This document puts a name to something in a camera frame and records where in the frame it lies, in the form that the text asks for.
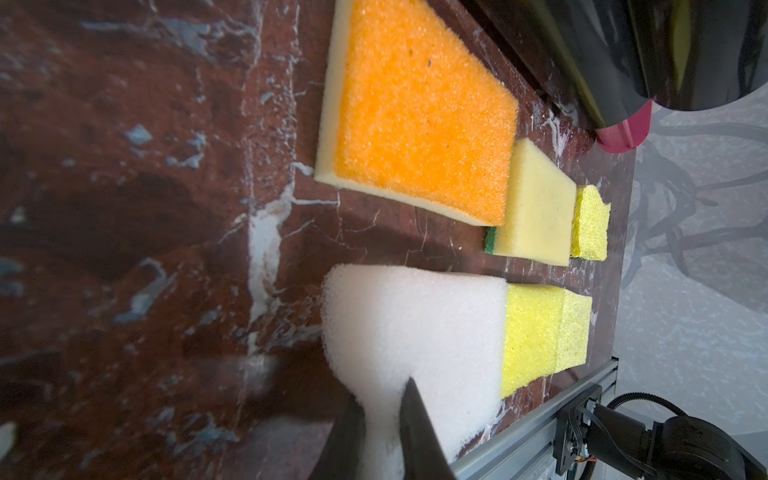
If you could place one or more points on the yellow wavy scrub sponge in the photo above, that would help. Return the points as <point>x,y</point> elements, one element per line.
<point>590,223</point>

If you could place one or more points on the orange sponge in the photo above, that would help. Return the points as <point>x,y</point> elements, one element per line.
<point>409,114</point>

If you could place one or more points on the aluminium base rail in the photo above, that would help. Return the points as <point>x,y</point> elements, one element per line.
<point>526,449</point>

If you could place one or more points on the white pale foam sponge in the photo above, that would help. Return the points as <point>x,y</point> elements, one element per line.
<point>385,325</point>

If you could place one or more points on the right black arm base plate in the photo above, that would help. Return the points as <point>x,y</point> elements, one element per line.
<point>569,436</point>

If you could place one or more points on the bright yellow thick sponge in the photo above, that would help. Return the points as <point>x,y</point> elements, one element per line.
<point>533,318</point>

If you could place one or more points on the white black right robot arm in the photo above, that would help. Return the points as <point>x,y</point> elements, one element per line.
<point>682,447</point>

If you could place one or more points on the black drawer cabinet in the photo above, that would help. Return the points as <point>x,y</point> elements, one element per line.
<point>600,62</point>

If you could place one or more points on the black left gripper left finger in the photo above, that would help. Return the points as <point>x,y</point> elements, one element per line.
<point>341,454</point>

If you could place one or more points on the pink bottom drawer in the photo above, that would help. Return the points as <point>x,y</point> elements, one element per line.
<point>628,134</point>

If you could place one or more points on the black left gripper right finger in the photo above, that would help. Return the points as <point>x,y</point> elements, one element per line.
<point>422,455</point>

